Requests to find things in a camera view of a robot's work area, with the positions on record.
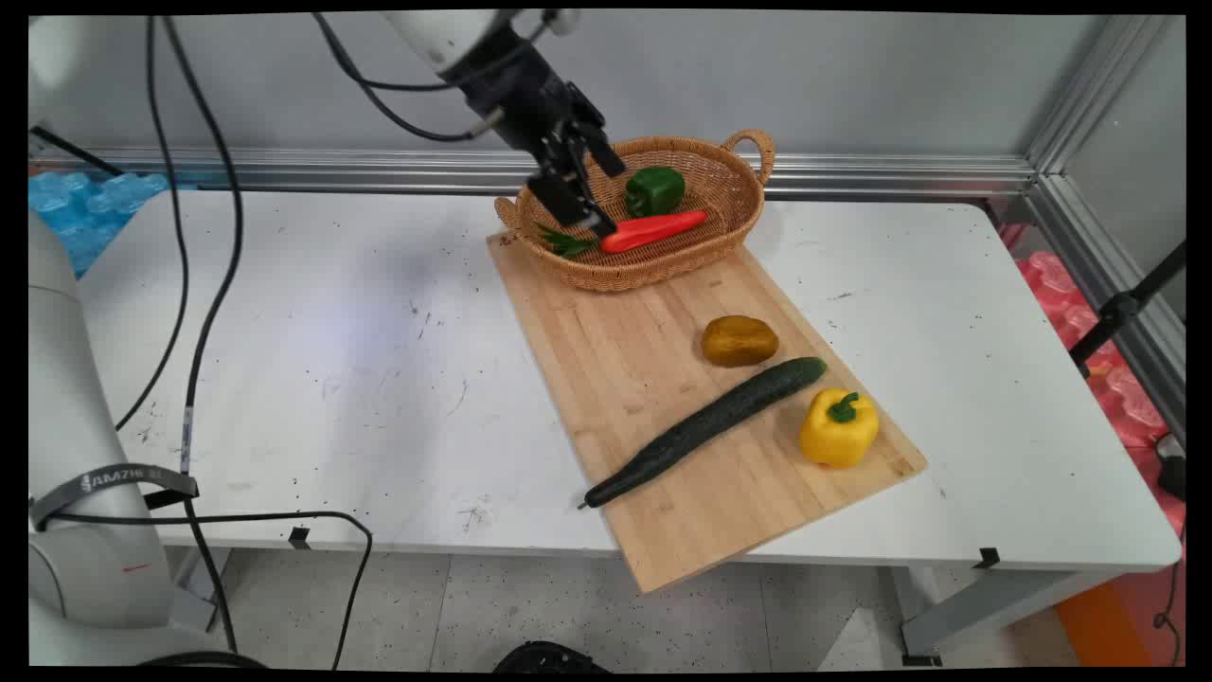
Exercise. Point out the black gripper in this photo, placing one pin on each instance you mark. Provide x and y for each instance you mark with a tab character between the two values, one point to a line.
516	95

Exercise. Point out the brown potato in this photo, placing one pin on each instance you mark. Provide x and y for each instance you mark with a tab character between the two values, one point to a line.
740	341

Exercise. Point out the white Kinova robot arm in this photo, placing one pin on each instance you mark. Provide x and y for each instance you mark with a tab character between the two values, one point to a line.
85	398

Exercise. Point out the green bell pepper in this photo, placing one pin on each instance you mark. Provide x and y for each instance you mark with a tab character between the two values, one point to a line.
655	189

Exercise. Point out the orange carrot with green leaves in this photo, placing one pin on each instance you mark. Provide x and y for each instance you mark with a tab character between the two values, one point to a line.
658	229

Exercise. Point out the wooden cutting board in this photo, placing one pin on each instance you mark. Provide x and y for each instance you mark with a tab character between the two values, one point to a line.
644	360

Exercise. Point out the dark green cucumber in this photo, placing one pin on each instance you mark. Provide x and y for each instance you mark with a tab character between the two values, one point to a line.
705	426

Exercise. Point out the yellow bell pepper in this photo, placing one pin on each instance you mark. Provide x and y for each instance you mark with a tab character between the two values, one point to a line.
838	436

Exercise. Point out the black table edge clip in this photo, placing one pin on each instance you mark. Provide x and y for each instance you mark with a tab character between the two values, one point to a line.
300	538
988	558

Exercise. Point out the black round object on floor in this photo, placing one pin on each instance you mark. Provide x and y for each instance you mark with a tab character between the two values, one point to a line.
549	656

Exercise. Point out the pink foam mat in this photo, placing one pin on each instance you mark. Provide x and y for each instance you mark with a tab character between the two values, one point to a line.
1065	303

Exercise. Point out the black rod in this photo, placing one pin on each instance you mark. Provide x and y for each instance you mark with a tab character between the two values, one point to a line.
76	152

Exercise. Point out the black tripod stand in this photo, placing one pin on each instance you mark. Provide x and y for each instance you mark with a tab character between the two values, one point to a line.
1117	308

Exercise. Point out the grey table leg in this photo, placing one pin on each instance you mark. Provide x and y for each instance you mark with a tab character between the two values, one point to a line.
994	606

